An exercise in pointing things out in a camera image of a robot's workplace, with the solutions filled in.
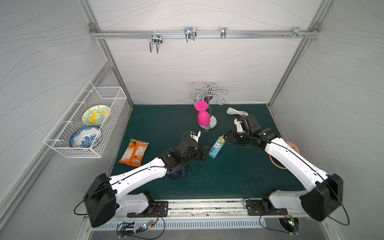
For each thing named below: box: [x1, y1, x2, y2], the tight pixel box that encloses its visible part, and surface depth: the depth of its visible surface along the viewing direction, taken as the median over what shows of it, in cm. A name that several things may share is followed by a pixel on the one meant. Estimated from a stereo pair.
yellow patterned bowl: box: [82, 105, 111, 126], surface depth 70 cm
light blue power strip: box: [208, 135, 226, 159], surface depth 94 cm
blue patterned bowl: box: [69, 125, 102, 148], surface depth 63 cm
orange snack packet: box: [119, 138, 150, 167], surface depth 94 cm
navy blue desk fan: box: [165, 162, 189, 181], surface depth 79 cm
